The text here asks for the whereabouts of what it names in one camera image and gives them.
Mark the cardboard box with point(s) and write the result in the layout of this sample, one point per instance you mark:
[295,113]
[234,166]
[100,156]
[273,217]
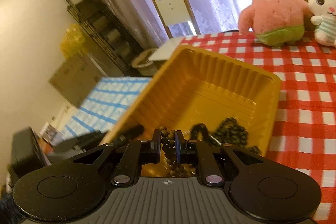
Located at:
[73,79]

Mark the white bunny plush toy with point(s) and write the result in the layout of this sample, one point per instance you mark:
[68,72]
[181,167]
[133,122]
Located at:
[324,11]

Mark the white wooden chair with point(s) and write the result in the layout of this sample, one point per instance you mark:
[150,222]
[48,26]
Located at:
[172,8]

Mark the red white checkered tablecloth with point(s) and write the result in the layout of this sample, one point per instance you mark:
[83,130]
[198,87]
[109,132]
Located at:
[309,108]

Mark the blue white checkered blanket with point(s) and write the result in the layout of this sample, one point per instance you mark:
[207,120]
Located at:
[110,98]

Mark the yellow plastic bag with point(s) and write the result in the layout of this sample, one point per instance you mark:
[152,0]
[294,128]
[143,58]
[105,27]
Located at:
[73,40]

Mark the beige plastic basin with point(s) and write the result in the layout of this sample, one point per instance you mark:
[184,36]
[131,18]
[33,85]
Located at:
[143,61]

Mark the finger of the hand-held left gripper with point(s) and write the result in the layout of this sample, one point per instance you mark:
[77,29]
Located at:
[131,132]

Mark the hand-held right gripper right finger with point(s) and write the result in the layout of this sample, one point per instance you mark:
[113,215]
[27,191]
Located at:
[178,147]

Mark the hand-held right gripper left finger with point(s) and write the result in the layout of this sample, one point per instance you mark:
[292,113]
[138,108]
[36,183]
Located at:
[157,146]

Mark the pink starfish plush toy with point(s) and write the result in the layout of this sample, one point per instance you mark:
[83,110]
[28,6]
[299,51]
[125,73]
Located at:
[273,11]

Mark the orange plastic tray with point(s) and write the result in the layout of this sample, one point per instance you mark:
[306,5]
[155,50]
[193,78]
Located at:
[210,87]

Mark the dark shelf rack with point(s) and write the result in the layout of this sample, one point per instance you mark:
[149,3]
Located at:
[105,29]

